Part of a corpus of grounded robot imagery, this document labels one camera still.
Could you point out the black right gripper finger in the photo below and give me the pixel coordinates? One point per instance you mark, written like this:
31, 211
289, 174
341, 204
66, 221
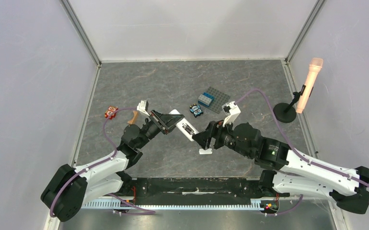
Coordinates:
203, 139
212, 128

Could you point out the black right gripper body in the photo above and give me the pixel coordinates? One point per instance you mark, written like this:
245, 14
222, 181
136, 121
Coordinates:
212, 137

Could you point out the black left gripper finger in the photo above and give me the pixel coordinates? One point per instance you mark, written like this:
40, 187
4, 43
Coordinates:
160, 116
170, 121

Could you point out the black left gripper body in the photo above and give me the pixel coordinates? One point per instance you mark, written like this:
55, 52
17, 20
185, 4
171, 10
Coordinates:
154, 122

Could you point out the white battery cover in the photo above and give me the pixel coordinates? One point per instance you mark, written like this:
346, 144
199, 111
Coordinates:
205, 151

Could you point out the white remote control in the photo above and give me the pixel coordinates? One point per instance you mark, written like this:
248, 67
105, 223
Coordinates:
179, 125

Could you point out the black battery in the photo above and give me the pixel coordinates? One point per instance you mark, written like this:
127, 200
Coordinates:
188, 129

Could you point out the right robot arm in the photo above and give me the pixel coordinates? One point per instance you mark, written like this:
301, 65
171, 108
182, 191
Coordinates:
288, 171

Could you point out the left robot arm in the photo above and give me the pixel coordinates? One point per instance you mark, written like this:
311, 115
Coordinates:
70, 188

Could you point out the large wooden block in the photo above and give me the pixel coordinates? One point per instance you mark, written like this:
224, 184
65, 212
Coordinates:
134, 118

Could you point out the grey lego brick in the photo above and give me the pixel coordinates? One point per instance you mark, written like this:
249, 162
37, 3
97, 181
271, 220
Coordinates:
201, 102

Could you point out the blue lego brick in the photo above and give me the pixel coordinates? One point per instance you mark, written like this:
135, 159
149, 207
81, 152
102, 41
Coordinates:
209, 96

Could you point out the grey lego baseplate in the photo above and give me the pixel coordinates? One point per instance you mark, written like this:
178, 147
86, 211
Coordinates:
220, 99

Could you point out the red owl toy block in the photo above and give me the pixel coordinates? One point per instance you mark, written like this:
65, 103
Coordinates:
110, 112

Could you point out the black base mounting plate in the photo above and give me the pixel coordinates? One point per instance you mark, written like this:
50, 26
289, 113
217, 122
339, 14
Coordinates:
197, 190

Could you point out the black microphone stand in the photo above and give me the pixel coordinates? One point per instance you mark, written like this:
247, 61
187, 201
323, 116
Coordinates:
285, 112

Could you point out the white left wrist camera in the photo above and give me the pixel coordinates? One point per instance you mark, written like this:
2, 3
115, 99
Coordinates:
142, 107

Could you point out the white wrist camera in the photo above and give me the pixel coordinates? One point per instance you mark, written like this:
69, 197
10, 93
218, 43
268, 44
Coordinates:
142, 107
231, 111

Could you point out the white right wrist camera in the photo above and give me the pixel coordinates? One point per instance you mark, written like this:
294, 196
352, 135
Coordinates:
231, 111

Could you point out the white cable duct strip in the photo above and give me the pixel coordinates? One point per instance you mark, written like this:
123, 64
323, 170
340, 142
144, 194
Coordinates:
112, 203

